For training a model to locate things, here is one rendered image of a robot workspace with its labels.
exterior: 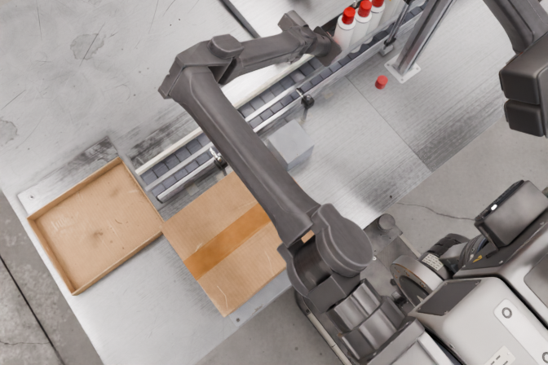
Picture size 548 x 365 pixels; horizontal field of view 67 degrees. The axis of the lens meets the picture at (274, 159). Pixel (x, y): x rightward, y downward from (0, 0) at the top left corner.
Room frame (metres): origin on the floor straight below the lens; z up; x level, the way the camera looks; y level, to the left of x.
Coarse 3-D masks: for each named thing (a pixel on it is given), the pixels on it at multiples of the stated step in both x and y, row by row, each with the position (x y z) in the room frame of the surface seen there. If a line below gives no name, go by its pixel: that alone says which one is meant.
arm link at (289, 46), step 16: (288, 32) 0.58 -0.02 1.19; (208, 48) 0.38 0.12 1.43; (224, 48) 0.38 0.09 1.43; (240, 48) 0.40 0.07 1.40; (256, 48) 0.46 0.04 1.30; (272, 48) 0.49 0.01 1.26; (288, 48) 0.52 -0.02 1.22; (304, 48) 0.57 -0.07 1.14; (240, 64) 0.39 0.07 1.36; (256, 64) 0.43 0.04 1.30; (272, 64) 0.48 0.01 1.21; (224, 80) 0.37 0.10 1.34
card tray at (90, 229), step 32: (64, 192) 0.24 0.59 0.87; (96, 192) 0.26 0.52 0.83; (128, 192) 0.26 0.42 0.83; (32, 224) 0.15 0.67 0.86; (64, 224) 0.16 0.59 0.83; (96, 224) 0.16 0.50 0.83; (128, 224) 0.17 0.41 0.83; (160, 224) 0.17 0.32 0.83; (64, 256) 0.07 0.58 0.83; (96, 256) 0.07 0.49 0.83; (128, 256) 0.08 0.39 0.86
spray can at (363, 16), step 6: (366, 0) 0.76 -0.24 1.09; (360, 6) 0.74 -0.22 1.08; (366, 6) 0.74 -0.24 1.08; (360, 12) 0.73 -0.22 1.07; (366, 12) 0.73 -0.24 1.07; (360, 18) 0.73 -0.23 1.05; (366, 18) 0.73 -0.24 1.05; (360, 24) 0.72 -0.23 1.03; (366, 24) 0.72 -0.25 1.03; (354, 30) 0.73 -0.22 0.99; (360, 30) 0.72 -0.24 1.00; (366, 30) 0.73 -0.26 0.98; (354, 36) 0.72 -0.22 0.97; (360, 36) 0.72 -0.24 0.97; (354, 42) 0.72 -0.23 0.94
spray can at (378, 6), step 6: (372, 0) 0.78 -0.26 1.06; (378, 0) 0.76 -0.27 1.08; (372, 6) 0.77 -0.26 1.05; (378, 6) 0.76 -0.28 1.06; (384, 6) 0.77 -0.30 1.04; (372, 12) 0.76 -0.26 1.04; (378, 12) 0.75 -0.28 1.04; (372, 18) 0.76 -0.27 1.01; (378, 18) 0.76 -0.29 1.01; (372, 24) 0.75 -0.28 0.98; (372, 30) 0.76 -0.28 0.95; (366, 42) 0.75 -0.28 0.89
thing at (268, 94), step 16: (384, 32) 0.80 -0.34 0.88; (368, 48) 0.74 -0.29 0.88; (304, 64) 0.67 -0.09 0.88; (320, 64) 0.68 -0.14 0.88; (336, 64) 0.68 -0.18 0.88; (288, 80) 0.62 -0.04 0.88; (320, 80) 0.62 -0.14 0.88; (256, 96) 0.56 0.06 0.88; (272, 96) 0.56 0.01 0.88; (288, 96) 0.56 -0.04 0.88; (240, 112) 0.50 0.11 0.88; (272, 112) 0.51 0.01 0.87; (192, 144) 0.40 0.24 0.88; (176, 160) 0.35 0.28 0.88; (208, 160) 0.35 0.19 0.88; (144, 176) 0.30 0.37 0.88; (160, 176) 0.30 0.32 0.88; (176, 176) 0.30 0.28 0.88; (160, 192) 0.25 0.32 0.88
